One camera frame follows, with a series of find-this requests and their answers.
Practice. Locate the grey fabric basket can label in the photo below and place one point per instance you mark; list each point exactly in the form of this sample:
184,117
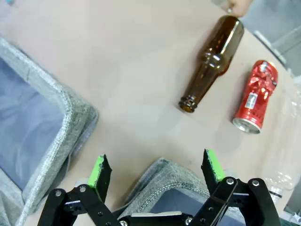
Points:
169,176

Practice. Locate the grey fabric basket plastic label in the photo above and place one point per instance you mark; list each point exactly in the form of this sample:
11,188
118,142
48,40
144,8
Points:
70,113

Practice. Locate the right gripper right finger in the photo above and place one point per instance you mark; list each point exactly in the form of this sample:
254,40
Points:
212,169

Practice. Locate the brown glass bottle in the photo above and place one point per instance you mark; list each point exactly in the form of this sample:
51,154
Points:
211,63

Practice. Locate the large clear plastic bottle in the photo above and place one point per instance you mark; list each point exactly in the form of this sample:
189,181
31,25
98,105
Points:
282,169

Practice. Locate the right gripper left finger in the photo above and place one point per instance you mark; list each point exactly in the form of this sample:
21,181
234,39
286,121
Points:
98,174

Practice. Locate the crushed red can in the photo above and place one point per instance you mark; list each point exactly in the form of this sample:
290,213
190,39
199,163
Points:
255,99

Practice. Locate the person's left hand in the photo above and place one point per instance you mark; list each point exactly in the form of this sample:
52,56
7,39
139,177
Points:
238,5

